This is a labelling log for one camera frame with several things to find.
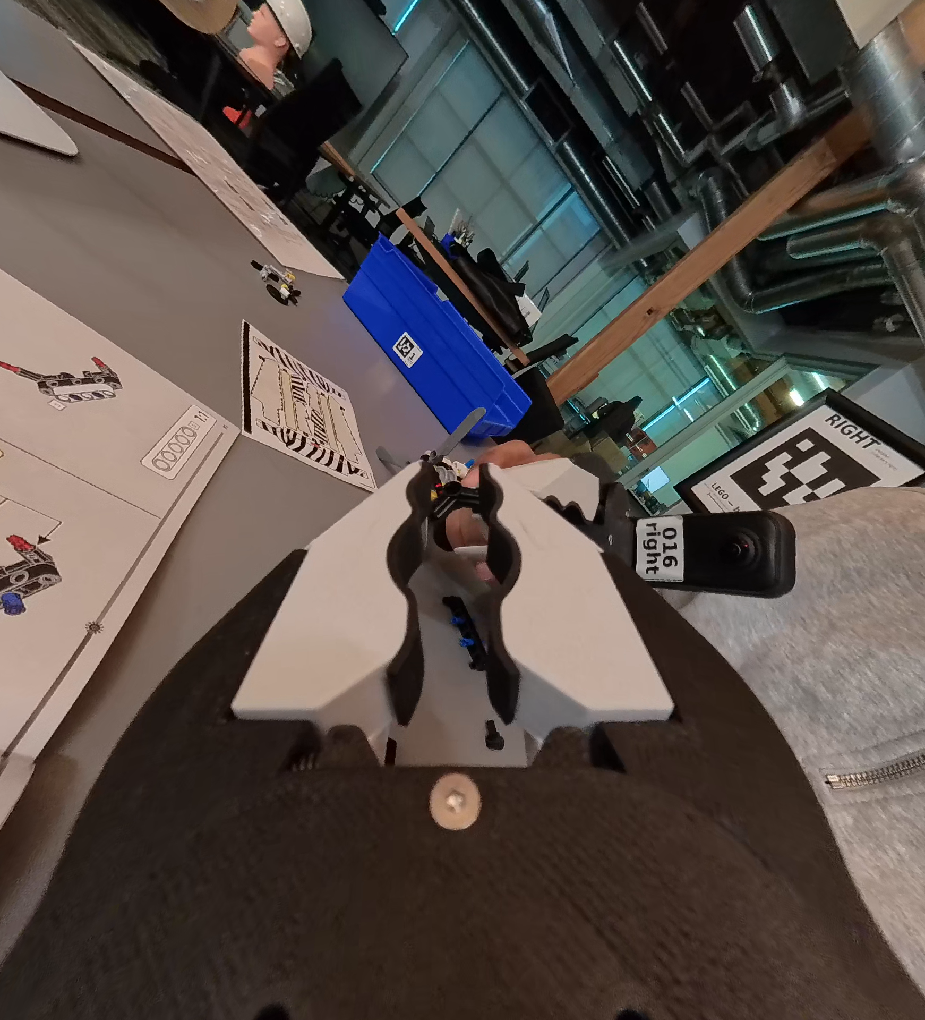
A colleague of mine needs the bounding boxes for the metal ventilation duct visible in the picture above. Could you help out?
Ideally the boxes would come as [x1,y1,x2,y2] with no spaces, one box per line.
[849,0,925,415]

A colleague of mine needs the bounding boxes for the wooden post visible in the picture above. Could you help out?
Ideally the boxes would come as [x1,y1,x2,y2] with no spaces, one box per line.
[546,104,878,407]

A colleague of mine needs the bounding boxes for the white tablet stand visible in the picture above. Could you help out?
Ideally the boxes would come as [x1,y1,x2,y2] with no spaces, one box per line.
[0,24,80,157]

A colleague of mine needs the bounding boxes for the framed marker sign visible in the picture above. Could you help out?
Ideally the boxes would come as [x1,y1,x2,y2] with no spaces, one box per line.
[673,388,925,515]

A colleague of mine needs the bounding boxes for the person's right hand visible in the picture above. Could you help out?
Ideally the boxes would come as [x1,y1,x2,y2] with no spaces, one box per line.
[442,440,572,584]

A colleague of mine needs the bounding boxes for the lego helicopter model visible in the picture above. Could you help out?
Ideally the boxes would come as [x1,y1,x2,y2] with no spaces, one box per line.
[375,406,489,515]

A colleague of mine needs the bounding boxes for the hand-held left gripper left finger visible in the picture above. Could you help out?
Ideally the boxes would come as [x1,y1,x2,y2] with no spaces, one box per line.
[230,461,438,768]

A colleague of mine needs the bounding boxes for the blue plastic bin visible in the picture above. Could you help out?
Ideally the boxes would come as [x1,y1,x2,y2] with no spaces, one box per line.
[342,233,534,438]

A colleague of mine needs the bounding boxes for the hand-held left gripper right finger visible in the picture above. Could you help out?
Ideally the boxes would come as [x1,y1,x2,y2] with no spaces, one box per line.
[474,464,676,768]

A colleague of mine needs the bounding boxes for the black lego beam blue pins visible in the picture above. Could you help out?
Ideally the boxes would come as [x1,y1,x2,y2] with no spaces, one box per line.
[441,593,489,672]

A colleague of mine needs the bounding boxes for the grey sweatshirt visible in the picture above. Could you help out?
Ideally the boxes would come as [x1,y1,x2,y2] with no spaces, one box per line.
[665,478,925,1020]

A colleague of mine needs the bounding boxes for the small black yellow lego assembly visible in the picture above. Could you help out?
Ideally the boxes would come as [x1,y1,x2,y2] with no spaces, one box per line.
[251,258,303,306]

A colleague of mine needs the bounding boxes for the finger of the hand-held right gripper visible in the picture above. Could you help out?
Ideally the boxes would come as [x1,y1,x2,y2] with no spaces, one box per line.
[501,459,619,553]

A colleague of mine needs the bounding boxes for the lego instruction booklet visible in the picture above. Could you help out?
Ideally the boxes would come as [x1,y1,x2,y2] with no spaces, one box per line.
[0,243,241,905]

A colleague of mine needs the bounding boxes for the zebra striped sticker sheet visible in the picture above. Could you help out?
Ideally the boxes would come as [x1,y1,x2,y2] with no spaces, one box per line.
[239,319,378,492]

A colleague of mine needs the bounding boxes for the black bag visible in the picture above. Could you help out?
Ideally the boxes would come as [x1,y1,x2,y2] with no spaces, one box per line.
[450,247,535,344]

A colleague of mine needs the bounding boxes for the mannequin head with helmet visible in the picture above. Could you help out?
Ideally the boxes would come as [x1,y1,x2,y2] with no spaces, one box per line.
[235,0,314,90]

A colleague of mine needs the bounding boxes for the white paper sheet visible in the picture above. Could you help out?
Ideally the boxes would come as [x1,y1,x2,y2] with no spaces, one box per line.
[72,40,346,282]

